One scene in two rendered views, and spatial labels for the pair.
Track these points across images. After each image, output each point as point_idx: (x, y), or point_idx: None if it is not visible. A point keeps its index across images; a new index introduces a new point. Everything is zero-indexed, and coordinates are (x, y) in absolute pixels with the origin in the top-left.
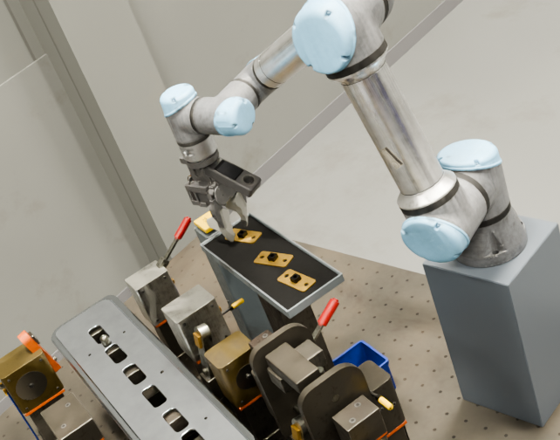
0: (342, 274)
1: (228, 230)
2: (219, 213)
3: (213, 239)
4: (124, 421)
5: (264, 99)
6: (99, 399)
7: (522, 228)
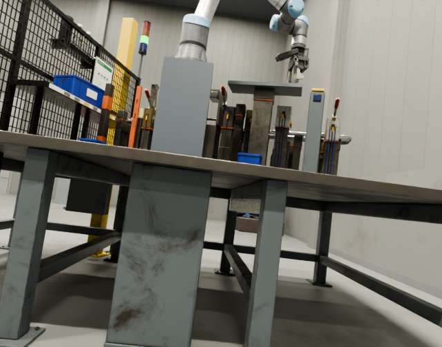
0: (228, 80)
1: (287, 81)
2: (288, 72)
3: None
4: (272, 137)
5: (283, 17)
6: (290, 139)
7: (175, 56)
